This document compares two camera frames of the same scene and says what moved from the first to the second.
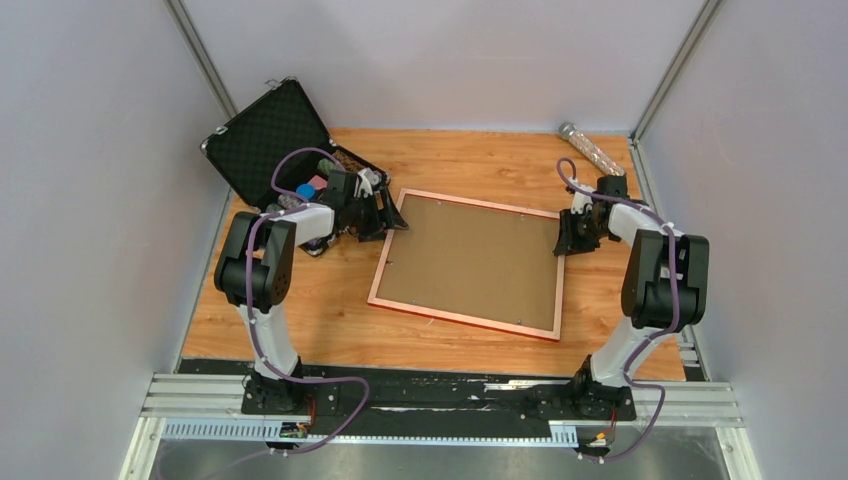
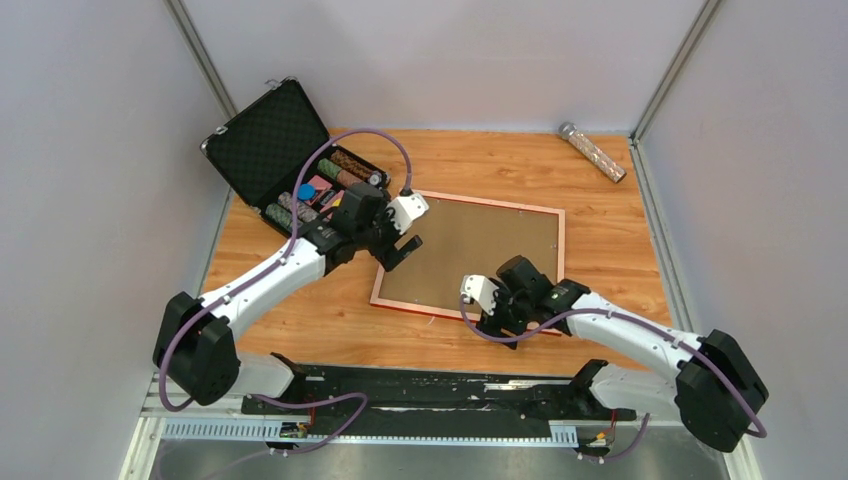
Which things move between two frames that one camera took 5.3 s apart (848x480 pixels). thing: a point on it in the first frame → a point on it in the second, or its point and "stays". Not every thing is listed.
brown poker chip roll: x=348 y=162 stays
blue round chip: x=306 y=190 stays
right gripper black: x=567 y=243 → x=492 y=324
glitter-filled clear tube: x=570 y=132 stays
